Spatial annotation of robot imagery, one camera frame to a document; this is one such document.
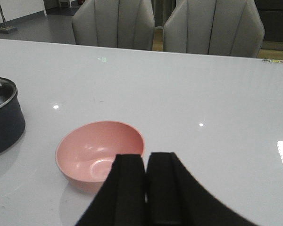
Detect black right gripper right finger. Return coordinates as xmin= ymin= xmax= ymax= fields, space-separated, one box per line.
xmin=146 ymin=152 xmax=253 ymax=226

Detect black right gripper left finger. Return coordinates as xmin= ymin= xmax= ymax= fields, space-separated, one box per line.
xmin=76 ymin=154 xmax=145 ymax=226

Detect pink bowl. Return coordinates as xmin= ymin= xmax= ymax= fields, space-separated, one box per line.
xmin=55 ymin=121 xmax=145 ymax=193

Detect dark blue saucepan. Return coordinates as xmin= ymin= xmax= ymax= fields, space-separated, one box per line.
xmin=0 ymin=88 xmax=26 ymax=158

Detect coloured stickers on table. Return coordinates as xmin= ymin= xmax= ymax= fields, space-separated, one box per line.
xmin=262 ymin=59 xmax=283 ymax=64

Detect left beige chair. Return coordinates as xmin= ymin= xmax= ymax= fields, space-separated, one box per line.
xmin=72 ymin=0 xmax=155 ymax=50

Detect beige chair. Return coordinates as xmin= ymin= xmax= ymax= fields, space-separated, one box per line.
xmin=163 ymin=0 xmax=265 ymax=57
xmin=72 ymin=0 xmax=155 ymax=50

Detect right beige chair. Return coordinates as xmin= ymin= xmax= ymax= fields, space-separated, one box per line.
xmin=163 ymin=0 xmax=265 ymax=57

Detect floor lamp stand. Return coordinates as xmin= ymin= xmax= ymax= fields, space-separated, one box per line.
xmin=0 ymin=4 xmax=17 ymax=34

